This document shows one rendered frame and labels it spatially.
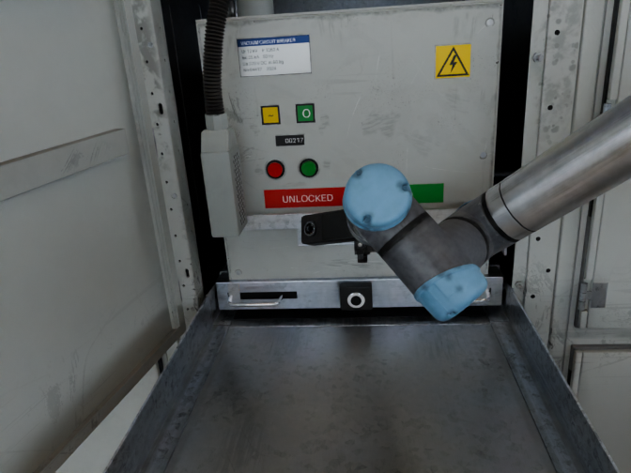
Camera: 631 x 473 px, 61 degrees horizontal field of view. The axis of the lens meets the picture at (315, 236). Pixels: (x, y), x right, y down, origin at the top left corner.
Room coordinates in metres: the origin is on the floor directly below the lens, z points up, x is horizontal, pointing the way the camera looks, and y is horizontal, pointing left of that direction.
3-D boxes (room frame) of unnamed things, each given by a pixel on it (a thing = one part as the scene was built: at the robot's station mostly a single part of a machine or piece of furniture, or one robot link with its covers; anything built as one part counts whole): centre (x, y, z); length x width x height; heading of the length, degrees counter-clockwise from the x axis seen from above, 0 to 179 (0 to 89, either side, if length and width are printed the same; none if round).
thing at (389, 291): (0.93, -0.07, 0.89); 0.54 x 0.05 x 0.06; 84
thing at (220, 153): (0.87, 0.14, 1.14); 0.08 x 0.05 x 0.17; 174
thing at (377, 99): (0.91, -0.07, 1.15); 0.48 x 0.01 x 0.48; 84
